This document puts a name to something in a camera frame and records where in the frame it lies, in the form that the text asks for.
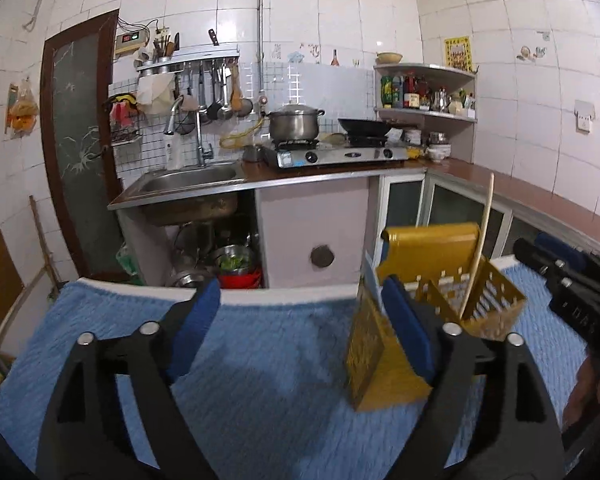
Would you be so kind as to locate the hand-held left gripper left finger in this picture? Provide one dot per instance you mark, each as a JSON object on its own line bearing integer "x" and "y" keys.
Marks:
{"x": 195, "y": 330}

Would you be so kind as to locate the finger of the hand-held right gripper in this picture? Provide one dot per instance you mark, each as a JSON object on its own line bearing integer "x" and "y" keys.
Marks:
{"x": 532, "y": 256}
{"x": 562, "y": 250}

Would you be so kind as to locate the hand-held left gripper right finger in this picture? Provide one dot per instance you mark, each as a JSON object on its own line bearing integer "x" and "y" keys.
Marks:
{"x": 410, "y": 330}

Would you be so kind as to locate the yellow perforated utensil holder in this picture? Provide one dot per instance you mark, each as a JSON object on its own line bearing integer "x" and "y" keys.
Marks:
{"x": 375, "y": 360}

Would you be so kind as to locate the cream chopstick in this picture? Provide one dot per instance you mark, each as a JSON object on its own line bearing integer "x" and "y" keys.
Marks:
{"x": 482, "y": 235}

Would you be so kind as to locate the person's right hand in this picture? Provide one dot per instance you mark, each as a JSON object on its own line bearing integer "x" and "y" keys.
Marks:
{"x": 595, "y": 395}

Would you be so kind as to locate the red basin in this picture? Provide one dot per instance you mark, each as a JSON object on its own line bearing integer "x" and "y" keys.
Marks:
{"x": 240, "y": 280}

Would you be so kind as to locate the steel bowl with greens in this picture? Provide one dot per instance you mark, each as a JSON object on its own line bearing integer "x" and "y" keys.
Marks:
{"x": 232, "y": 260}

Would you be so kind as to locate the blue fluffy blanket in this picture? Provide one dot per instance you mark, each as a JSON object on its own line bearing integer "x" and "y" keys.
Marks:
{"x": 280, "y": 360}

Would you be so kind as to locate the white corner shelf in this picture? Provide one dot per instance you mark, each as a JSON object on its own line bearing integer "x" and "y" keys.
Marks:
{"x": 462, "y": 135}

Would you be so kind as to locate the stack of white bowls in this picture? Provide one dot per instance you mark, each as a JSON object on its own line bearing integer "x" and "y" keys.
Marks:
{"x": 438, "y": 152}

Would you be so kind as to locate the white kitchen cabinet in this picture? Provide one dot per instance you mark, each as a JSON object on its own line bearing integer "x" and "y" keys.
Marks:
{"x": 290, "y": 220}

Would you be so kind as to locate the stainless steel sink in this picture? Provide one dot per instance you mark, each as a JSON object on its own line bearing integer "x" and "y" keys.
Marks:
{"x": 190, "y": 180}

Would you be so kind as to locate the yellow container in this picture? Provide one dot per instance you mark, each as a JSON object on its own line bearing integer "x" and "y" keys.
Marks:
{"x": 415, "y": 153}

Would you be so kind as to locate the wooden broom stick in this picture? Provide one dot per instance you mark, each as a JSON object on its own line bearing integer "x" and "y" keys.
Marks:
{"x": 42, "y": 240}

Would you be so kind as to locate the white dish soap bottle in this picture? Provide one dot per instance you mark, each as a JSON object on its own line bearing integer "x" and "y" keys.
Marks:
{"x": 174, "y": 152}

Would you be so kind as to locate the steel teapot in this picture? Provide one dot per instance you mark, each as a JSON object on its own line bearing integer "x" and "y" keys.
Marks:
{"x": 440, "y": 101}

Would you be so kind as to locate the chrome faucet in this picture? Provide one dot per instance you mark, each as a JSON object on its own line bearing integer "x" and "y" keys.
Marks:
{"x": 200, "y": 140}

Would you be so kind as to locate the steel gas stove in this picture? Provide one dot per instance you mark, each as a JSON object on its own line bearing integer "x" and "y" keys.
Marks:
{"x": 330, "y": 156}

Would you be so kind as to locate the red label sauce bottle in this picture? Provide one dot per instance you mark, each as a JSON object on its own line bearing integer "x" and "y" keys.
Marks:
{"x": 411, "y": 92}

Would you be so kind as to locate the black wok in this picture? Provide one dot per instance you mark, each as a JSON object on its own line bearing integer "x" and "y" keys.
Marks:
{"x": 365, "y": 127}

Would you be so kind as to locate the brown door with frosted glass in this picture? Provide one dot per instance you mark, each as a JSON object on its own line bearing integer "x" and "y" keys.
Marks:
{"x": 80, "y": 150}

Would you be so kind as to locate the green bottle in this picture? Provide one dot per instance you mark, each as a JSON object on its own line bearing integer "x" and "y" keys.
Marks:
{"x": 387, "y": 92}

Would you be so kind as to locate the black ladle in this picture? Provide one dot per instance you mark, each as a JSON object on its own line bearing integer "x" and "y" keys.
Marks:
{"x": 204, "y": 110}

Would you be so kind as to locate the steel ladle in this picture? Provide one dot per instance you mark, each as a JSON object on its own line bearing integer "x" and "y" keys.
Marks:
{"x": 224, "y": 109}

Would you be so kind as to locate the steel pot with lid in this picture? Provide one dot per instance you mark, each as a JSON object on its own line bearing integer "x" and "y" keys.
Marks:
{"x": 292, "y": 125}

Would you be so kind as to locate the red rubber gloves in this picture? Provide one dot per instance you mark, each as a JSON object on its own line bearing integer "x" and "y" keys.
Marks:
{"x": 124, "y": 110}

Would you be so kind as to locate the white cloth bag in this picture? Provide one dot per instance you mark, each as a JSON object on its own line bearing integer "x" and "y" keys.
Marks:
{"x": 155, "y": 95}

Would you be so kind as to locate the wooden spatula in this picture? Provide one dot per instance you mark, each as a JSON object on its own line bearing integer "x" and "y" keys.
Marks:
{"x": 236, "y": 92}

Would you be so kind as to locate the beige bowl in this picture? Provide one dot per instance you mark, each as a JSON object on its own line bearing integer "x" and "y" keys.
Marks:
{"x": 389, "y": 57}

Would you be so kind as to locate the hanging plastic bag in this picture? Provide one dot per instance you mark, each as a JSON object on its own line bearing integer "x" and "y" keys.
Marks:
{"x": 22, "y": 110}

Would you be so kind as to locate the white box with red display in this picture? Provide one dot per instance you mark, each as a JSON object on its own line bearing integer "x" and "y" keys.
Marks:
{"x": 130, "y": 42}

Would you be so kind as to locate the grey vertical pipe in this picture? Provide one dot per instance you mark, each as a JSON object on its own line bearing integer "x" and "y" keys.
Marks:
{"x": 261, "y": 30}

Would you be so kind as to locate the yellow wall picture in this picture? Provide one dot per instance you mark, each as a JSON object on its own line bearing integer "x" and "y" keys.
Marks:
{"x": 458, "y": 53}

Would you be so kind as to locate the steel wall utensil rack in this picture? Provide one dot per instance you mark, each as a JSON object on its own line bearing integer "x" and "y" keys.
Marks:
{"x": 190, "y": 57}

